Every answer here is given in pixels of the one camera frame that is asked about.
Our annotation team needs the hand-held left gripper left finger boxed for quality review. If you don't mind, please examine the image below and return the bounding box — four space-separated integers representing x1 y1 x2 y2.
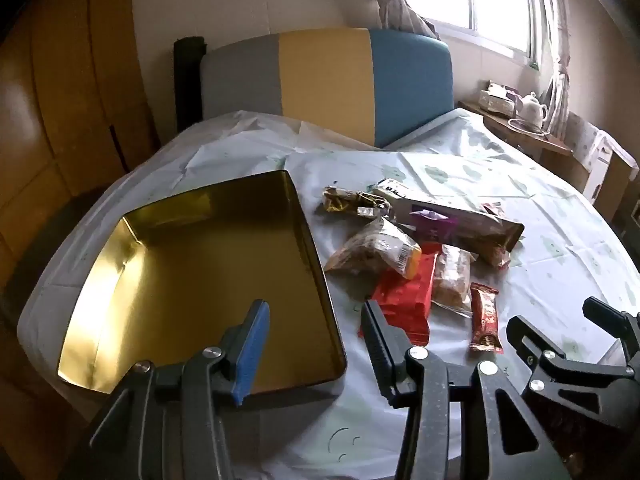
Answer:
60 299 273 480

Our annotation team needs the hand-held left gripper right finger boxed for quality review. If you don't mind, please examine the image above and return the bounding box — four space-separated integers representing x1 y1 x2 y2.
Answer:
361 299 576 480

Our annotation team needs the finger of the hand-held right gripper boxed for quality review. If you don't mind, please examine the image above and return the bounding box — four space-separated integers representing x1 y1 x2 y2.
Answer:
582 296 640 361
506 315 640 411

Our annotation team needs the red snack packet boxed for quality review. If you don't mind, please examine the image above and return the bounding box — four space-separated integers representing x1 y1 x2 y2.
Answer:
358 242 443 346

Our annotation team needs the small red bar packet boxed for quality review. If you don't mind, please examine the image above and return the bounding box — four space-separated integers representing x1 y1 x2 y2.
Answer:
468 282 503 353

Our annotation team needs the gold metal tin box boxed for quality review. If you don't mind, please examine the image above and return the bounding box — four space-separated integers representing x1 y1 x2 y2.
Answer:
56 170 348 395

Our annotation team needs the clear packet with yellow label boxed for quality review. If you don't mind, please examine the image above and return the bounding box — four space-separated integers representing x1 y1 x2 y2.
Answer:
324 217 422 281

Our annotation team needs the clear nut brittle packet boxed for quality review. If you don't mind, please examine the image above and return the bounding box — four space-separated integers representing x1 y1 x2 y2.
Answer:
432 244 476 318

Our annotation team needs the purple snack packet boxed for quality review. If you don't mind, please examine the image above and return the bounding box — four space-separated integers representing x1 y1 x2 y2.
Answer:
409 210 458 243

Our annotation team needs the gold candy wrapper packet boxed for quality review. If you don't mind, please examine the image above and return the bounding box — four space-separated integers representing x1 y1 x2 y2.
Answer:
321 186 393 218

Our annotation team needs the long white brown packet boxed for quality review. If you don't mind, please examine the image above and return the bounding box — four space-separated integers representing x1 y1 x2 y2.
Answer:
370 178 526 268

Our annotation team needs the white cardboard box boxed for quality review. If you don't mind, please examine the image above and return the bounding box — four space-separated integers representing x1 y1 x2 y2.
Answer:
565 110 640 211

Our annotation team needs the wooden side table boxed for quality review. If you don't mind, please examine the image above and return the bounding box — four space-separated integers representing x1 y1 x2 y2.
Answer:
457 100 591 192

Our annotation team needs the white patterned tablecloth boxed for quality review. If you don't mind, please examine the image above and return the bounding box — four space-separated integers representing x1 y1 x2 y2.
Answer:
17 109 640 480

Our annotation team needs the white teapot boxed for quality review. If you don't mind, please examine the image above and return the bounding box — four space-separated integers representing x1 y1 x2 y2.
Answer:
515 91 547 129

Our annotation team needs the tissue box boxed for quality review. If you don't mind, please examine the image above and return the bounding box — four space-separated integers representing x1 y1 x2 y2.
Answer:
479 82 519 117

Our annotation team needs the thin side curtain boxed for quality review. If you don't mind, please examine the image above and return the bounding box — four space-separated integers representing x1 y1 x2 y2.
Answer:
542 0 575 137

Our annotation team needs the black rolled mat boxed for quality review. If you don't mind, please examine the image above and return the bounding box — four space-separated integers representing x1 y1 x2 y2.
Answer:
173 36 207 133

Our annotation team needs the grey yellow blue headboard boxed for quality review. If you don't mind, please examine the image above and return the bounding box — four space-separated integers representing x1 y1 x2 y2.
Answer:
200 27 455 148

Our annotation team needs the wooden wardrobe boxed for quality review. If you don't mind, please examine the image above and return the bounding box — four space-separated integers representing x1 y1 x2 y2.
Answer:
0 0 161 281

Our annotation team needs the window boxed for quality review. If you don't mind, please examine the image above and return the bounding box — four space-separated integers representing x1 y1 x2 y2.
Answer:
415 0 547 63

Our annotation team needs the patterned curtain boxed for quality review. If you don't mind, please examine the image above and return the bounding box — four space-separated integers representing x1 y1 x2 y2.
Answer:
357 0 442 41

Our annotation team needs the white cable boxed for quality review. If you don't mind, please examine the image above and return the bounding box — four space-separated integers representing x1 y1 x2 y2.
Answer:
507 117 552 137

